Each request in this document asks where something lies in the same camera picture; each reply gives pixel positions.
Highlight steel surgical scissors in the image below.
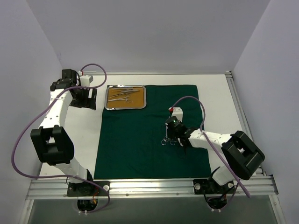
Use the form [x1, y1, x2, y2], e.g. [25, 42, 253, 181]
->
[161, 125, 177, 146]

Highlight steel tray with brown liner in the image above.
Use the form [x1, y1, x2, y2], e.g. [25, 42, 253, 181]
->
[104, 85, 147, 111]

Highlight dark green surgical cloth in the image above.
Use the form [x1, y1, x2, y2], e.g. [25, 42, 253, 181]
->
[94, 85, 211, 179]

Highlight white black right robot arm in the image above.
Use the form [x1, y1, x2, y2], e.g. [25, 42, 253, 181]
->
[165, 116, 265, 193]

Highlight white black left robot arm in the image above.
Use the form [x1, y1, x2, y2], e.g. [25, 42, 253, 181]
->
[30, 69, 97, 196]

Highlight steel hemostat forceps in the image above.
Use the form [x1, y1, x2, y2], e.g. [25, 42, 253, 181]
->
[108, 94, 131, 103]

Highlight steel tweezers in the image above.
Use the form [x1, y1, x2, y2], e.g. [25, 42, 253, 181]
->
[114, 88, 139, 92]

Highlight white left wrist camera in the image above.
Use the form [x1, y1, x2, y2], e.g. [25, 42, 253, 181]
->
[78, 71, 93, 87]

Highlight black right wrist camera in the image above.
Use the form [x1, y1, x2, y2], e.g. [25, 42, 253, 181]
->
[169, 107, 183, 122]

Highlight steel scalpel handle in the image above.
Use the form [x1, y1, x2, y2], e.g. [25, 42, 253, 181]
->
[112, 90, 140, 97]

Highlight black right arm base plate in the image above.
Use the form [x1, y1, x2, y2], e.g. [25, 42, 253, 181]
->
[193, 178, 235, 195]

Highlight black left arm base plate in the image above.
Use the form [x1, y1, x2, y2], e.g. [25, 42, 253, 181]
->
[66, 179, 107, 197]

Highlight aluminium right frame rail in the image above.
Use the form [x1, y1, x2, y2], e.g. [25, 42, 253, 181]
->
[225, 71, 267, 176]

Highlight aluminium frame rail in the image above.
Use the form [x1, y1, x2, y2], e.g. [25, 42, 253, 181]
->
[26, 175, 278, 200]
[225, 71, 267, 176]

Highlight aluminium front frame rail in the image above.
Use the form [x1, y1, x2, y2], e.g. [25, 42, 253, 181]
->
[26, 175, 278, 200]

